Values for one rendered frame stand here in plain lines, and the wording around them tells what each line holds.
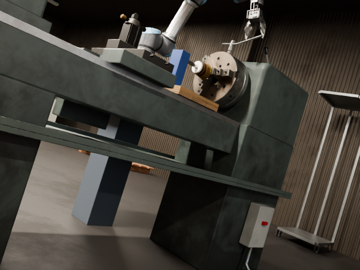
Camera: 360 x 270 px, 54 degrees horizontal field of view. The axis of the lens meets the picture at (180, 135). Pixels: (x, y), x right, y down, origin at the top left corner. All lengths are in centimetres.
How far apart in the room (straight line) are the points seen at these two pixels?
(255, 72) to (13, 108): 136
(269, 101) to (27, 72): 139
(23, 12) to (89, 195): 130
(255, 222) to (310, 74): 348
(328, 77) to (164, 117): 387
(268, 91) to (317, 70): 325
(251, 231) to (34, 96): 149
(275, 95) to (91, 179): 126
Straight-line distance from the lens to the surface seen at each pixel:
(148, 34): 239
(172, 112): 165
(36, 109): 127
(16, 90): 124
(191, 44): 694
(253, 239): 225
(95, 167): 231
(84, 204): 235
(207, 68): 197
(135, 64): 141
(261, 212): 223
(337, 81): 520
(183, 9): 249
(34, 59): 129
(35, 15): 137
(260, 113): 210
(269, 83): 214
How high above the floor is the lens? 63
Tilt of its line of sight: 2 degrees up
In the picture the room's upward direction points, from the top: 17 degrees clockwise
